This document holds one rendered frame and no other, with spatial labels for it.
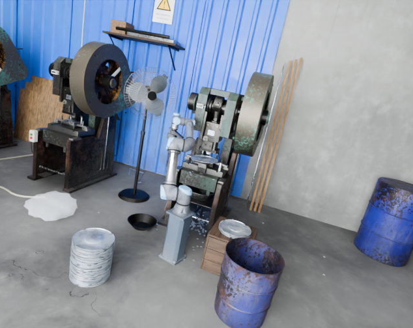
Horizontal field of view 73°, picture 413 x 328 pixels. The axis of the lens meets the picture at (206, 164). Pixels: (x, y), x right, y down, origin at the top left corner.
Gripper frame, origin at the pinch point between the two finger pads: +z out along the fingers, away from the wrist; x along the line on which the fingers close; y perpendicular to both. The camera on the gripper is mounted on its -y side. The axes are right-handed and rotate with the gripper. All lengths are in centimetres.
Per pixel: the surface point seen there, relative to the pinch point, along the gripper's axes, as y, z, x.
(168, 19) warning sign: 88, -143, -132
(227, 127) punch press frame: -49, -32, -10
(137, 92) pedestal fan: 55, -45, -13
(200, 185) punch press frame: -37.4, 30.6, 1.2
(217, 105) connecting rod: -34, -51, -13
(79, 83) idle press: 105, -43, 16
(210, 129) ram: -31.2, -24.8, -14.4
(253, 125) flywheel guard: -76, -43, 18
